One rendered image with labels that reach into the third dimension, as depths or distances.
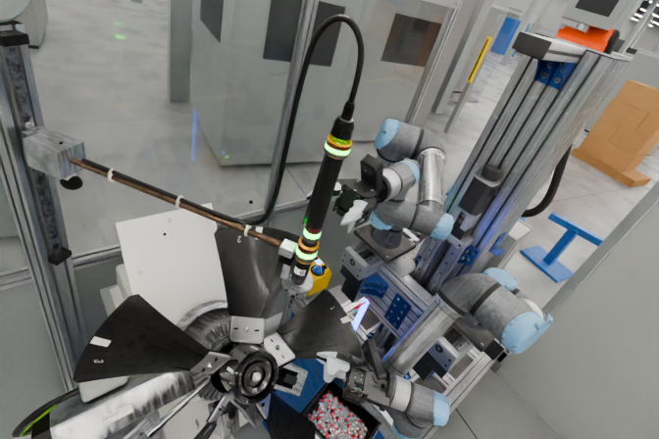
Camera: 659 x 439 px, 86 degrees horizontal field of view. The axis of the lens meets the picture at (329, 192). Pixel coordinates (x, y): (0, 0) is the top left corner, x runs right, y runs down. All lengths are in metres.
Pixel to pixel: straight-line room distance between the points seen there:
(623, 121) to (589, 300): 6.47
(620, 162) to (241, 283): 8.19
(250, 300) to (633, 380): 2.17
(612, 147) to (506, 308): 7.79
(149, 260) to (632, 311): 2.25
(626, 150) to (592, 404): 6.41
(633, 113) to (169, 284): 8.31
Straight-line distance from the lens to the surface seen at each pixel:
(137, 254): 1.09
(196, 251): 1.13
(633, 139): 8.63
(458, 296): 1.06
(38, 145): 1.00
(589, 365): 2.68
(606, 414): 2.82
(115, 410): 1.05
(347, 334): 1.14
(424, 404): 1.07
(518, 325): 1.03
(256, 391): 0.97
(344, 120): 0.58
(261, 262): 0.94
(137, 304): 0.82
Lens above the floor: 2.06
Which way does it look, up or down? 32 degrees down
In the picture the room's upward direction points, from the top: 17 degrees clockwise
